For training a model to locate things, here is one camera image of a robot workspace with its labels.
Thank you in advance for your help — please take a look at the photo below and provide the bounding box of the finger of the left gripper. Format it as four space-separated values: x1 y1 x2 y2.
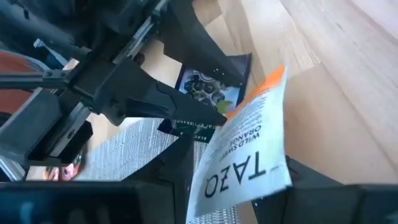
102 57 227 127
160 0 246 87

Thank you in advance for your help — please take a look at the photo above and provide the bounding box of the dark blackcurrant tea packet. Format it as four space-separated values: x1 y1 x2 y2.
157 53 252 144

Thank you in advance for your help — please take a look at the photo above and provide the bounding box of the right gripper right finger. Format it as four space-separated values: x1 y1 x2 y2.
252 157 361 224

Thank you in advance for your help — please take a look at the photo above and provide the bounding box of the white orange Tazo tea packet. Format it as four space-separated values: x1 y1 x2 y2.
185 64 293 223

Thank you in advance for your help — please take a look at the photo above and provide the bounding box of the red-brown background object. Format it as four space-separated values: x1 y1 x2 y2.
0 51 47 114

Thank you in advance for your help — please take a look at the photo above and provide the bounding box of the grey woven placemat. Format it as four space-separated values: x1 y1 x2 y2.
74 118 240 224

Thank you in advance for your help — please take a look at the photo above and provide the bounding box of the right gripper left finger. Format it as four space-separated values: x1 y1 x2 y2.
123 134 195 224

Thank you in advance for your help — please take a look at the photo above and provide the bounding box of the red peach tea packet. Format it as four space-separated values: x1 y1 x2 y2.
43 160 83 182

